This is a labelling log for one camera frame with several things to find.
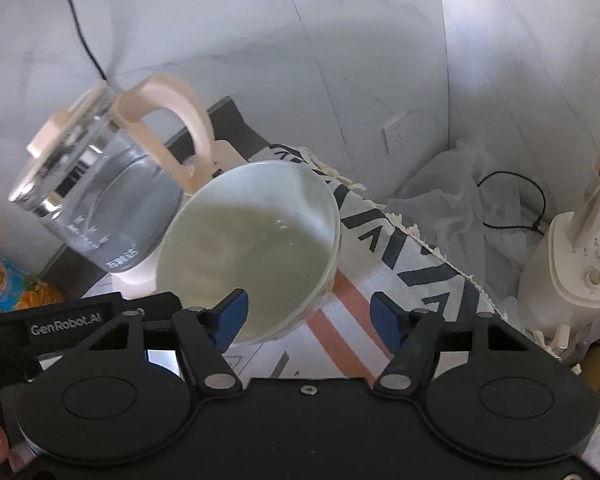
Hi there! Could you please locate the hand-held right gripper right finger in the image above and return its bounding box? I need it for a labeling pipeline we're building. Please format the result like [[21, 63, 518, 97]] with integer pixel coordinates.
[[370, 291, 548, 397]]

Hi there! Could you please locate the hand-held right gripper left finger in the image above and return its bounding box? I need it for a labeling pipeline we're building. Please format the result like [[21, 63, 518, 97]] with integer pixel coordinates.
[[75, 289, 249, 397]]

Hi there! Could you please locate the white bowl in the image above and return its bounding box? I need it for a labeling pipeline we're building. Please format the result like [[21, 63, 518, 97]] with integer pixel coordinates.
[[155, 160, 342, 345]]

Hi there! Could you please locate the patterned fringed cloth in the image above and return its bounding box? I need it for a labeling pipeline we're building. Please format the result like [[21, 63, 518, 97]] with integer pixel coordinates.
[[85, 142, 561, 381]]

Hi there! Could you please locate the orange juice bottle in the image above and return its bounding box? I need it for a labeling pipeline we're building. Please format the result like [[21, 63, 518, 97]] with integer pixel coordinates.
[[0, 237, 63, 317]]

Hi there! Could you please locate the white plastic sheet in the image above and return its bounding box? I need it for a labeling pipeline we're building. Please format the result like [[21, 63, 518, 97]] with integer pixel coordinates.
[[386, 139, 553, 306]]

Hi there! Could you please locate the cream countertop appliance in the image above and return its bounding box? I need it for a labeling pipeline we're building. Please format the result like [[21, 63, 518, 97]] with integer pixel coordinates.
[[516, 119, 600, 358]]

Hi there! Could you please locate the glass kettle with cream handle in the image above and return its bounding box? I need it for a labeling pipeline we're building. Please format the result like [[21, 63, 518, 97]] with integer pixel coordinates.
[[7, 74, 216, 274]]

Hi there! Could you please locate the white wall socket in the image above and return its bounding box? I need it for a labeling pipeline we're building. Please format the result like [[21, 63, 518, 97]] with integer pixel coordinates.
[[381, 111, 412, 156]]

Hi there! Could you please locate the thin black cable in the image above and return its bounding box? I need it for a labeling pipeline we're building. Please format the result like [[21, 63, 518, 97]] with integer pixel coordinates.
[[474, 171, 549, 235]]

